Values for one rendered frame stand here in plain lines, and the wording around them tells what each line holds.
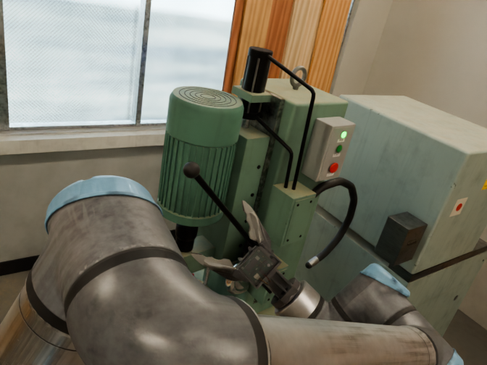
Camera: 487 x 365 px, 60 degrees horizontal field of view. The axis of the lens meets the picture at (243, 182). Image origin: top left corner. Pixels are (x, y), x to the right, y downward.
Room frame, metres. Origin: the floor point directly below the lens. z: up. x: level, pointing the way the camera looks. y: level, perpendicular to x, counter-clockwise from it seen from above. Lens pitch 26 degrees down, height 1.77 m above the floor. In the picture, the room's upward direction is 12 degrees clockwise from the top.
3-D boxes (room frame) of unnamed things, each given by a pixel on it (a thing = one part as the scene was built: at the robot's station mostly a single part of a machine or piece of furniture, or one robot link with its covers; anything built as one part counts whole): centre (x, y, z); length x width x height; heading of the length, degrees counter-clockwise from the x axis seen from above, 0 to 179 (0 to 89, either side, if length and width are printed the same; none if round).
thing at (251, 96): (1.06, 0.02, 1.54); 0.08 x 0.08 x 0.17; 44
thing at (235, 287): (0.96, -0.06, 1.02); 0.12 x 0.03 x 0.12; 134
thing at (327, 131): (1.08, -0.20, 1.40); 0.10 x 0.06 x 0.16; 134
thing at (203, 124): (0.96, 0.12, 1.35); 0.18 x 0.18 x 0.31
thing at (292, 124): (1.16, -0.08, 1.16); 0.22 x 0.22 x 0.72; 44
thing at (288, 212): (1.00, -0.14, 1.23); 0.09 x 0.08 x 0.15; 134
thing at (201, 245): (0.97, 0.11, 1.03); 0.14 x 0.07 x 0.09; 134
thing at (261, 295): (0.97, -0.12, 1.02); 0.09 x 0.07 x 0.12; 44
